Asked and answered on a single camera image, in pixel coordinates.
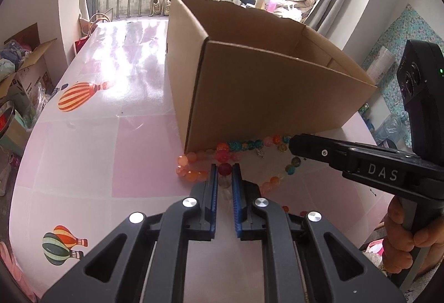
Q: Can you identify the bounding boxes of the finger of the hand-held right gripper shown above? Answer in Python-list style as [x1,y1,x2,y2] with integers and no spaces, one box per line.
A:
[289,134,351,172]

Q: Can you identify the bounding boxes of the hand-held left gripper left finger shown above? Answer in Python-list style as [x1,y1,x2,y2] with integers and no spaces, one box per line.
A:
[41,163,219,303]

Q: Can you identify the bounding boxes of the teal floral cloth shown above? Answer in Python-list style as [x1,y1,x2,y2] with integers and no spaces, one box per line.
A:
[361,4,444,151]

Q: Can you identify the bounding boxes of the white paper roll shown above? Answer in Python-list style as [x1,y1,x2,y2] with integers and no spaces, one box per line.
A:
[366,46,396,81]

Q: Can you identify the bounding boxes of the open printed cardboard box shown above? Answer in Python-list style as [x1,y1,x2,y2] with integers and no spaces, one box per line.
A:
[0,23,58,158]

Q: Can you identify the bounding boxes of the person's right hand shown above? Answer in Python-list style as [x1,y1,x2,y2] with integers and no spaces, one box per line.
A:
[382,198,444,275]

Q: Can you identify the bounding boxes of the large brown cardboard box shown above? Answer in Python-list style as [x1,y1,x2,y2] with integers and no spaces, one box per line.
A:
[165,0,378,153]

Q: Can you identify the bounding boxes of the clear plastic bag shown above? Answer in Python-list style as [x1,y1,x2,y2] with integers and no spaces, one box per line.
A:
[375,114,403,144]

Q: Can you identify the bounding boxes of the colourful beaded necklace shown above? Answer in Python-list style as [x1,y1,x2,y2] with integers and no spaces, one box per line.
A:
[176,134,307,217]

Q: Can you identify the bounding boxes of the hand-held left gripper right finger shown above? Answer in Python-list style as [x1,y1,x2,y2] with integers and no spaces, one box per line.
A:
[232,163,405,303]

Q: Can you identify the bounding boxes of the metal bowl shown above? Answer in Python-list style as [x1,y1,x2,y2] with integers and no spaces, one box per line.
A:
[0,100,16,147]

